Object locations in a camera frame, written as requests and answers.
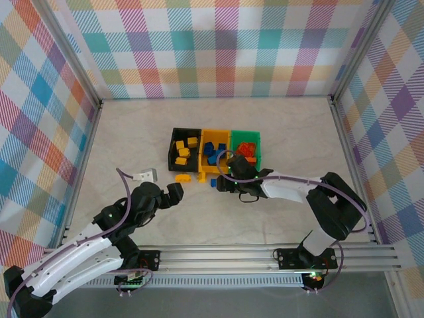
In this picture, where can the green plastic bin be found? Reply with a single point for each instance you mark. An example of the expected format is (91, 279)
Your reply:
(245, 136)

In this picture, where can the aluminium side frame bar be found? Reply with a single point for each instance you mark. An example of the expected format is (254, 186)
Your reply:
(83, 159)
(343, 132)

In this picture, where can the black plastic bin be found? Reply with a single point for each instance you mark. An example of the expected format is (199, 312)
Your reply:
(193, 159)

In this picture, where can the aluminium corner post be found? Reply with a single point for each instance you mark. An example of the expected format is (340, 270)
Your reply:
(66, 56)
(362, 49)

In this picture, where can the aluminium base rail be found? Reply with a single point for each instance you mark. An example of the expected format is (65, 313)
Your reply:
(215, 258)

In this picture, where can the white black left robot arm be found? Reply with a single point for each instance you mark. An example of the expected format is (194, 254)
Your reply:
(66, 261)

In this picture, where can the blue lego brick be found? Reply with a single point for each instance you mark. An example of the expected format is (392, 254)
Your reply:
(213, 183)
(222, 147)
(220, 154)
(208, 149)
(212, 160)

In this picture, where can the yellow plastic bin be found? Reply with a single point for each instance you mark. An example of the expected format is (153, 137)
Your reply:
(215, 136)

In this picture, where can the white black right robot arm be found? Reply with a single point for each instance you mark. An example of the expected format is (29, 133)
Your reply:
(285, 190)

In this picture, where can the aluminium rear frame bar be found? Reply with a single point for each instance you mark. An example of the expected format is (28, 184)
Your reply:
(215, 98)

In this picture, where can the small electronics board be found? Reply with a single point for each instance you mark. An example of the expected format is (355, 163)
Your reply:
(314, 277)
(129, 278)

